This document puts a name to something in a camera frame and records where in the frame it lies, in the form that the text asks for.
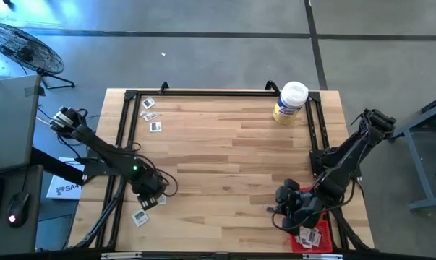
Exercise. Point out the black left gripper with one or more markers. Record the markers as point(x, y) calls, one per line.
point(147, 184)

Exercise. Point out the black aluminium table frame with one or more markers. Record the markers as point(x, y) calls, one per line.
point(203, 93)

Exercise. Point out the blue-grey metal cart frame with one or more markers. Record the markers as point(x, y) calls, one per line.
point(419, 169)

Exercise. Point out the white metal bracket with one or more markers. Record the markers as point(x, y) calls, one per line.
point(322, 256)
point(120, 255)

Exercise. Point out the grey tape strip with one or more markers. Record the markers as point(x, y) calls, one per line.
point(34, 91)

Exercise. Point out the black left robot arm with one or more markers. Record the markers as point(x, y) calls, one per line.
point(102, 148)

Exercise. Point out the black floor fan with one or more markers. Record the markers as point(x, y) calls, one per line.
point(26, 50)

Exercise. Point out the red plastic mesh basket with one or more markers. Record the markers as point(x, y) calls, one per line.
point(306, 189)
point(326, 238)

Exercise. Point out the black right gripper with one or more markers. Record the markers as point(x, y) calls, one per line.
point(301, 209)

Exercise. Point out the white printed cardboard box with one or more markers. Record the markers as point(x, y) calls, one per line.
point(64, 189)

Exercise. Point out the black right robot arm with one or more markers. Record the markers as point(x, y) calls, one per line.
point(351, 155)

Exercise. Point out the Lysol disinfecting wipes canister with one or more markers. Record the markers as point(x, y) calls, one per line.
point(293, 95)

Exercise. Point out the black diagonal support bar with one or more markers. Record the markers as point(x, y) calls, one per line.
point(55, 166)

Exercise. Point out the black computer mouse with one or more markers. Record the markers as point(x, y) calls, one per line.
point(18, 207)

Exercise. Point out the white packet with red print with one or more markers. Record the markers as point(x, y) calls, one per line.
point(162, 199)
point(151, 116)

